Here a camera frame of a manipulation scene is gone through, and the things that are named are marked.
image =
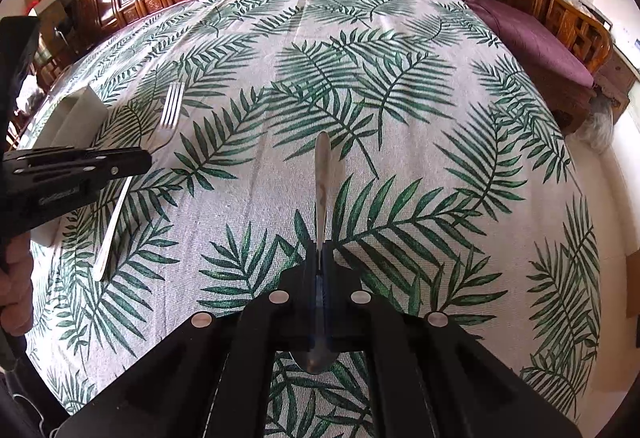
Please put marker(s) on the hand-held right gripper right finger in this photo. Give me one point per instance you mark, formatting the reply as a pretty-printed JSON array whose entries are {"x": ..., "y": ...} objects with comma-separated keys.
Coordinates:
[{"x": 341, "y": 290}]

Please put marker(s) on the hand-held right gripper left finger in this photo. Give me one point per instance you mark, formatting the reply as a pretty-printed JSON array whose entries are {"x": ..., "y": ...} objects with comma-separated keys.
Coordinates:
[{"x": 300, "y": 290}]

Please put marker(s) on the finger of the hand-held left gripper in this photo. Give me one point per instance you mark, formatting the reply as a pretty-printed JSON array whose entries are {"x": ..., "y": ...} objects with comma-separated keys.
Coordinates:
[{"x": 120, "y": 165}]

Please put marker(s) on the grey rectangular tray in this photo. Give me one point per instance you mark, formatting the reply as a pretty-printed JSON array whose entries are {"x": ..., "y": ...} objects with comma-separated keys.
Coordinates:
[{"x": 80, "y": 118}]

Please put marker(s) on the metal fork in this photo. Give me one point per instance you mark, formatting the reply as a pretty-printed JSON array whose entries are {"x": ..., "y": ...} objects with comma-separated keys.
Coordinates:
[{"x": 113, "y": 228}]

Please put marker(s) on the metal spoon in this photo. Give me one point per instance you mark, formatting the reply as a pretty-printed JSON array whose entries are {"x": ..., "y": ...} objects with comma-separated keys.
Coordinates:
[{"x": 321, "y": 178}]

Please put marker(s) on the person's left hand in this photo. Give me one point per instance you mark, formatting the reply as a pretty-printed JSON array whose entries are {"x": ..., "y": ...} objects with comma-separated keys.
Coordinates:
[{"x": 17, "y": 283}]

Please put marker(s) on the leaf printed tablecloth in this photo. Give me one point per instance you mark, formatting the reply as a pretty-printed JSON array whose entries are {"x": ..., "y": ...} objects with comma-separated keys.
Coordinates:
[{"x": 350, "y": 118}]

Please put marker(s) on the clear plastic bag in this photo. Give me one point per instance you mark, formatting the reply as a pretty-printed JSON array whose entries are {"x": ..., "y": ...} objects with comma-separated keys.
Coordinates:
[{"x": 602, "y": 123}]

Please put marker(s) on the short purple seat cushion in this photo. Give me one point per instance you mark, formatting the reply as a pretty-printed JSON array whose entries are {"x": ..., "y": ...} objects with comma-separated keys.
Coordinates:
[{"x": 530, "y": 38}]

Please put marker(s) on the wooden side table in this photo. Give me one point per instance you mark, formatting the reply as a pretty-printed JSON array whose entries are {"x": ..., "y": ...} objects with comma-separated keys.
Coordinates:
[{"x": 617, "y": 78}]

